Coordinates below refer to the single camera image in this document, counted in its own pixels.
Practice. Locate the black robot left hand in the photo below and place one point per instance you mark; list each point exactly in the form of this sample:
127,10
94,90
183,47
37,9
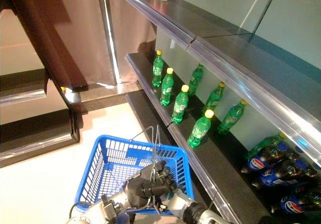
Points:
148,186

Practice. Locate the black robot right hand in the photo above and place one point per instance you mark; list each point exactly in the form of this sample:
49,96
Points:
165,201

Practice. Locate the blue plastic shopping basket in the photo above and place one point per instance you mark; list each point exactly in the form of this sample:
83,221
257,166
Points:
140,144

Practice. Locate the green Sprite bottle yellow cap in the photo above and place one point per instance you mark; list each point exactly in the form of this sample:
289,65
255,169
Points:
196,79
180,104
158,69
265,143
232,117
199,129
214,97
166,88

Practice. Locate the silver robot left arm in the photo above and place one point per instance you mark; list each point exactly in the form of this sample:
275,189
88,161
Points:
100,211

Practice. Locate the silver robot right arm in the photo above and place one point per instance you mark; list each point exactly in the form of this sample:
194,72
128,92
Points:
190,206

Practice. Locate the Pepsi cola bottle blue label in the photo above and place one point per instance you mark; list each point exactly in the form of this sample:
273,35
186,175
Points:
255,163
291,205
267,173

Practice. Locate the black display unit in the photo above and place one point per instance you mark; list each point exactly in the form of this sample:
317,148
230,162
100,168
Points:
32,128

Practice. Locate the stainless steel cabinet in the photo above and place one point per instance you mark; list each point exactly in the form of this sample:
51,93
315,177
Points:
87,45

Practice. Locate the dark shelf upright post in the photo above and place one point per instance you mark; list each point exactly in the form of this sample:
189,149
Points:
265,8

